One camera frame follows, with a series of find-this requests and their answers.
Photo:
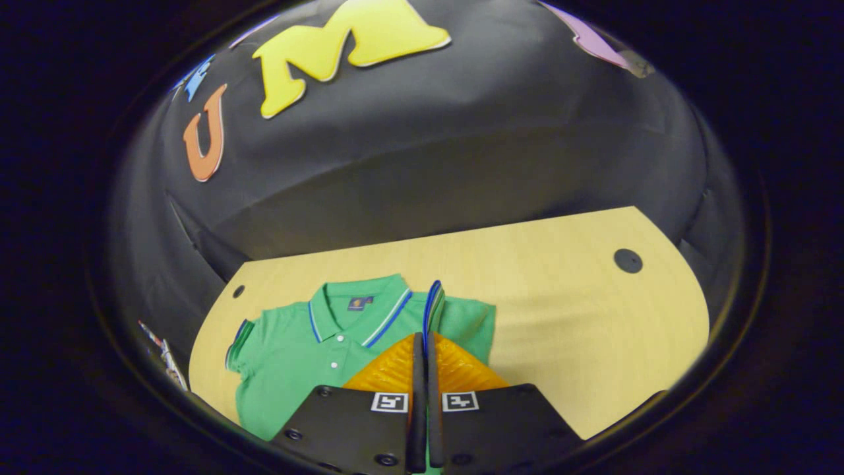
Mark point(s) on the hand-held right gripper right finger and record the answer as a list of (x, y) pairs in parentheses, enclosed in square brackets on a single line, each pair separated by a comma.
[(435, 429)]

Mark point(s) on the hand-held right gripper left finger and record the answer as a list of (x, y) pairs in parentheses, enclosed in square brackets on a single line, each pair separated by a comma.
[(418, 422)]

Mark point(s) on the green polo T-shirt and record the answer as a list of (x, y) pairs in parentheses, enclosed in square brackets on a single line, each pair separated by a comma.
[(290, 369)]

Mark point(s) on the white printed banner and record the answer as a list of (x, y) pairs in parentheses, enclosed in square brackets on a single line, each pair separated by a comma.
[(173, 369)]

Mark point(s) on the black backdrop cloth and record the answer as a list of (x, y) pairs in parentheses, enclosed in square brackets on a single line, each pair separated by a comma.
[(461, 165)]

